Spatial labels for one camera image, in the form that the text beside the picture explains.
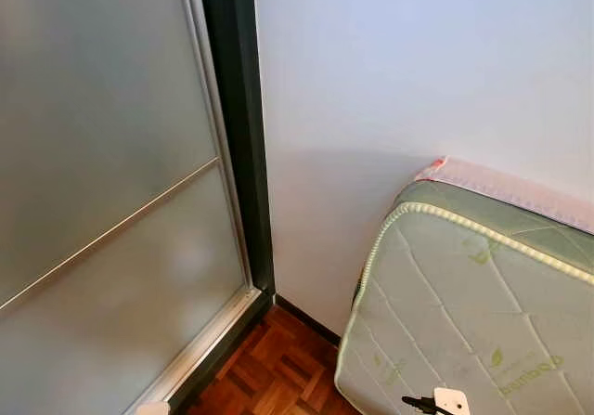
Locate pink mattress cover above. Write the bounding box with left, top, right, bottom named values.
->
left=413, top=157, right=594, bottom=235

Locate frosted glass sliding door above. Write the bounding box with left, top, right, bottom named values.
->
left=0, top=0, right=263, bottom=415

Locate black door frame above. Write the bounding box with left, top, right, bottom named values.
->
left=167, top=0, right=278, bottom=414

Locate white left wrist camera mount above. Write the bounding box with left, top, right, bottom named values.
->
left=135, top=401, right=171, bottom=415

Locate white green quilted mattress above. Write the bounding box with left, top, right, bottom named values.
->
left=334, top=181, right=594, bottom=415

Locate dark skirting board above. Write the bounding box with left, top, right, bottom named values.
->
left=275, top=293, right=342, bottom=347

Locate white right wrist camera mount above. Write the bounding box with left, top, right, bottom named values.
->
left=433, top=388, right=471, bottom=415

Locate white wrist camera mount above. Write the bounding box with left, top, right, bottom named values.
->
left=135, top=401, right=171, bottom=415
left=433, top=388, right=471, bottom=415

